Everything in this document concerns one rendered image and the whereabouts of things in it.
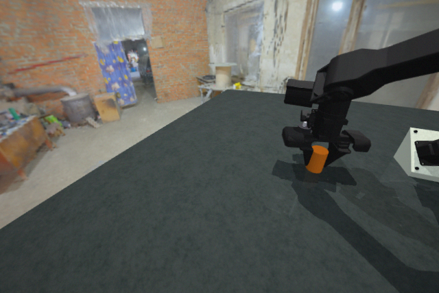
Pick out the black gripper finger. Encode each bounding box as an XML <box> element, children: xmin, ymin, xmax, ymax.
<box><xmin>324</xmin><ymin>143</ymin><xmax>351</xmax><ymax>167</ymax></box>
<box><xmin>300</xmin><ymin>147</ymin><xmax>313</xmax><ymax>166</ymax></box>

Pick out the orange knob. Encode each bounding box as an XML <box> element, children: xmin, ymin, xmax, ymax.
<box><xmin>306</xmin><ymin>145</ymin><xmax>329</xmax><ymax>174</ymax></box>

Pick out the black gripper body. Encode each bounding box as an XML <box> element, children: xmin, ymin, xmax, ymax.
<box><xmin>282</xmin><ymin>109</ymin><xmax>371</xmax><ymax>152</ymax></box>

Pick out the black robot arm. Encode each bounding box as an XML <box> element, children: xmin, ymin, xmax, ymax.
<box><xmin>284</xmin><ymin>28</ymin><xmax>439</xmax><ymax>166</ymax></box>

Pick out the black round pedestal with silver shaft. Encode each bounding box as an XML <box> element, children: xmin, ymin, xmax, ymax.
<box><xmin>297</xmin><ymin>121</ymin><xmax>312</xmax><ymax>133</ymax></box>

